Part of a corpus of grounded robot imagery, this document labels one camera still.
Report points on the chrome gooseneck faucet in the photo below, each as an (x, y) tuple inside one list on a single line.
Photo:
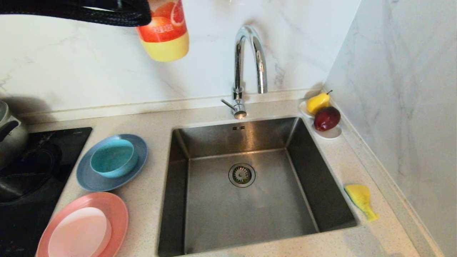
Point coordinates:
[(237, 64)]

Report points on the dish soap bottle yellow cap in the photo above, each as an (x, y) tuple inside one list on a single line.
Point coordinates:
[(164, 39)]

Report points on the stainless steel sink basin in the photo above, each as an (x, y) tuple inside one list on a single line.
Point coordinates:
[(214, 214)]

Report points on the yellow green sponge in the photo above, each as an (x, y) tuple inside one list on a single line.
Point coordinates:
[(360, 196)]

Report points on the round metal drain strainer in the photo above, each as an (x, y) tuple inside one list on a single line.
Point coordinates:
[(242, 175)]

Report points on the yellow pear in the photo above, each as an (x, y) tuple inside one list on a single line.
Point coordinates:
[(317, 102)]

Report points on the dark red apple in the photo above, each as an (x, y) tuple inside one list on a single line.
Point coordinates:
[(326, 119)]

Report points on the small white fruit dish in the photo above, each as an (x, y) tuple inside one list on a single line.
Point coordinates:
[(331, 135)]

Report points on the teal bowl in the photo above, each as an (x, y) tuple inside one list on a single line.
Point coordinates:
[(113, 159)]

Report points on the blue plate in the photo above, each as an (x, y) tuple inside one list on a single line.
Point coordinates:
[(87, 179)]

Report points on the small light pink plate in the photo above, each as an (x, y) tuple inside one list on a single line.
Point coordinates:
[(78, 233)]

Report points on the black glass cooktop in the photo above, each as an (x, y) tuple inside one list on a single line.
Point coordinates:
[(21, 225)]

